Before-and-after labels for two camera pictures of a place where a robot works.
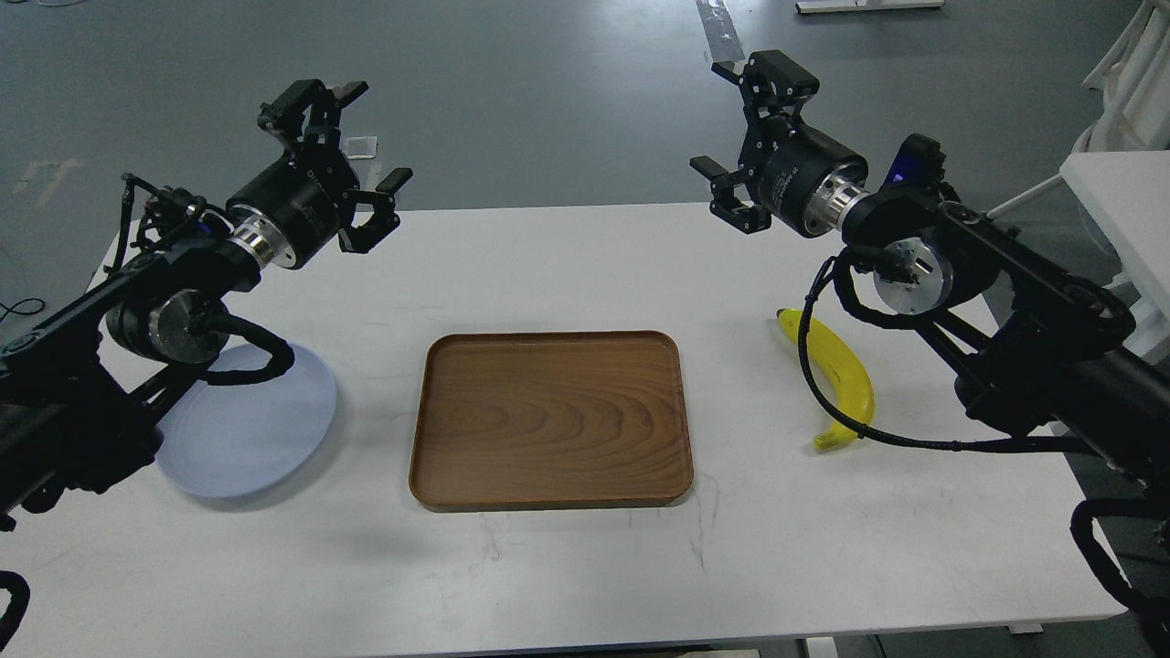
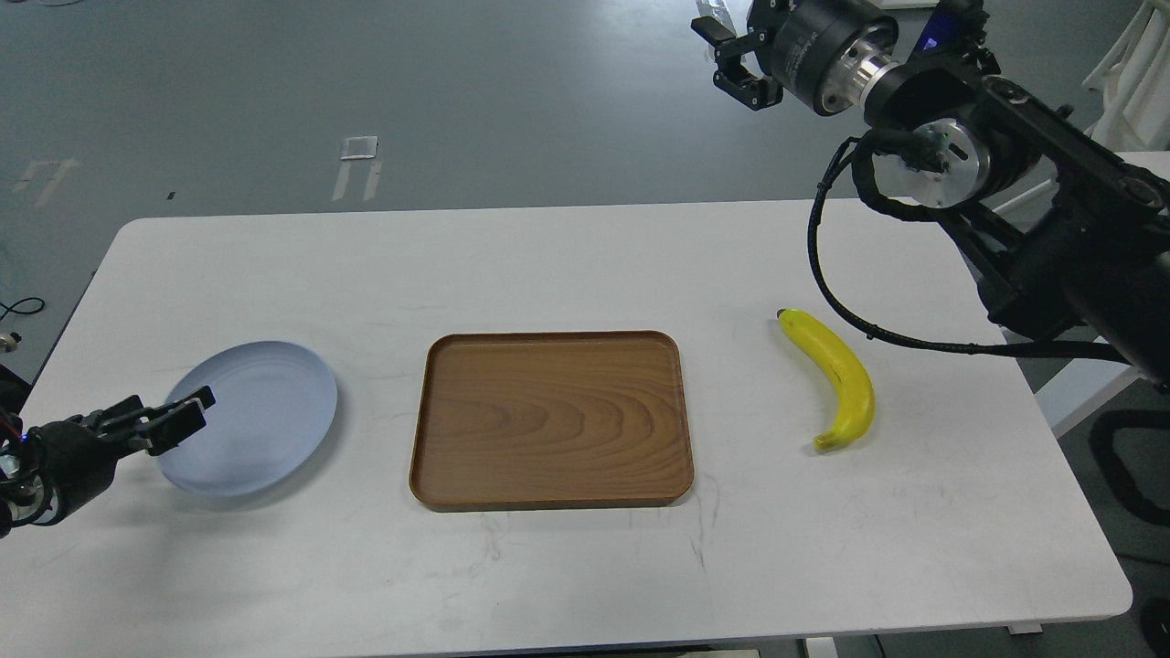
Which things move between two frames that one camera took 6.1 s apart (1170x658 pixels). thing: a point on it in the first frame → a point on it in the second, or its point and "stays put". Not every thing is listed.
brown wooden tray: (550, 419) stays put
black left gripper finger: (283, 115) → (122, 416)
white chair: (1134, 76) stays put
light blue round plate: (228, 439) stays put
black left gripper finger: (361, 238) → (169, 430)
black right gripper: (806, 179) → (822, 50)
